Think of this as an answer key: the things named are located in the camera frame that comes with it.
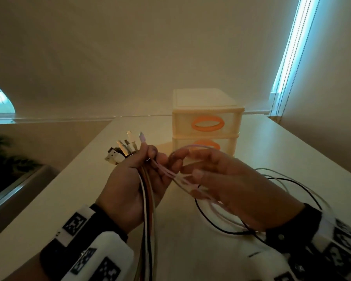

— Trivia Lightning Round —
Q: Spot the orange cable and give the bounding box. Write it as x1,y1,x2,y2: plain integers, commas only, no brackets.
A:
136,168,150,281

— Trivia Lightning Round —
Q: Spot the cream three-drawer organiser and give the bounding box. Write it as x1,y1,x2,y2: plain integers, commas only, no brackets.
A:
172,88,245,157

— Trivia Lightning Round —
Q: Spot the pink cable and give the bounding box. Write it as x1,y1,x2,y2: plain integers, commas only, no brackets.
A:
138,131,246,226

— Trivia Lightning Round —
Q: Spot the black cable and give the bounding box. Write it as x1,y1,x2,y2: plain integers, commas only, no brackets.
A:
194,177,323,240

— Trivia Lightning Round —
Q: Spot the bright narrow window strip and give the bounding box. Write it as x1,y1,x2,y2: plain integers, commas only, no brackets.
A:
269,0,322,117

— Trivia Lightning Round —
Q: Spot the person's left forearm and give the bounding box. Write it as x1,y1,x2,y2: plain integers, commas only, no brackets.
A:
3,254,50,281

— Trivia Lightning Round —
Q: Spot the cream white USB cable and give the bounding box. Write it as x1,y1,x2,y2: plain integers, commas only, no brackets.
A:
105,153,152,281

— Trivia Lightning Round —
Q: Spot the beaded blind pull chain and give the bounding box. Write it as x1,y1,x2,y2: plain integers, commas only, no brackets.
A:
269,0,322,118

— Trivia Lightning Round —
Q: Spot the person's left hand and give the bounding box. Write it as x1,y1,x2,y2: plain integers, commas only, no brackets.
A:
96,142,184,234

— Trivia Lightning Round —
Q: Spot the person's right hand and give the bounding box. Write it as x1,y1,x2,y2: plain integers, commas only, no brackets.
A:
169,148,306,231

